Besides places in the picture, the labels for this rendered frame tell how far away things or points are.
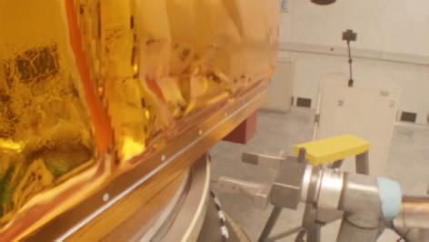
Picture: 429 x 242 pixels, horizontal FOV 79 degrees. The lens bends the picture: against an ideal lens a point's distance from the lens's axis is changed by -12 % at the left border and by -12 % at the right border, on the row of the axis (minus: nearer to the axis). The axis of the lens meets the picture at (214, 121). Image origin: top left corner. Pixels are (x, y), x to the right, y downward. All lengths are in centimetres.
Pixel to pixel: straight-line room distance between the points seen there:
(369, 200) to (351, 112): 306
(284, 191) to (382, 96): 311
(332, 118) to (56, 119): 343
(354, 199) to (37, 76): 51
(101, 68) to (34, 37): 11
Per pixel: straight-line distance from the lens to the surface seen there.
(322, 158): 138
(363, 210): 58
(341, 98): 356
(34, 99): 31
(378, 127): 368
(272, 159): 66
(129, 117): 41
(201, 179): 70
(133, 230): 49
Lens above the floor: 206
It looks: 18 degrees down
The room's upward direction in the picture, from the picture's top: 1 degrees clockwise
